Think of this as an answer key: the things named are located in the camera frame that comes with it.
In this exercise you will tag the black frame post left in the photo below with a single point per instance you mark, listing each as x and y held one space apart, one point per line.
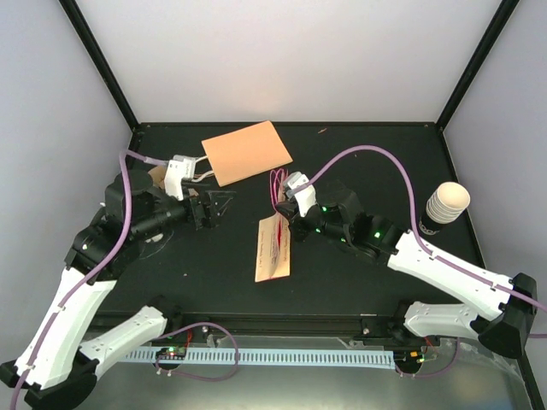
94 51

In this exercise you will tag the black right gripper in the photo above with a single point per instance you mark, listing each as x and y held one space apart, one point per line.
291 209

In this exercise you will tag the black frame post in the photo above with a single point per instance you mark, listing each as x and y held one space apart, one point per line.
94 51
489 38

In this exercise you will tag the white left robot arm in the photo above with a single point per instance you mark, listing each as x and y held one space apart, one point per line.
59 369

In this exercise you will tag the black frame post right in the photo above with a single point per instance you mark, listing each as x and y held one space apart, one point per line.
489 38

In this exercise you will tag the stack of paper cups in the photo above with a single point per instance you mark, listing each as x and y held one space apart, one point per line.
443 207

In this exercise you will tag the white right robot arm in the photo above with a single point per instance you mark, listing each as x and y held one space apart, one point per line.
496 310

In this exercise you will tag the plain brown paper bag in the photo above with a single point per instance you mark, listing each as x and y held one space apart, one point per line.
242 154

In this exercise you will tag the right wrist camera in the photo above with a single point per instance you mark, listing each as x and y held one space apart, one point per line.
298 187

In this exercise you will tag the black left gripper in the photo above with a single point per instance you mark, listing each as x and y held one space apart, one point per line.
211 218

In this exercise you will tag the cream cakes paper bag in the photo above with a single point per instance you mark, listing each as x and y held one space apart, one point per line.
273 255

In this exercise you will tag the light blue cable duct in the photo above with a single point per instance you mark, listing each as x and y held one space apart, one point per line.
284 357

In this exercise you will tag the brown pulp cup carriers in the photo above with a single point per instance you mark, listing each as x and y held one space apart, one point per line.
158 175

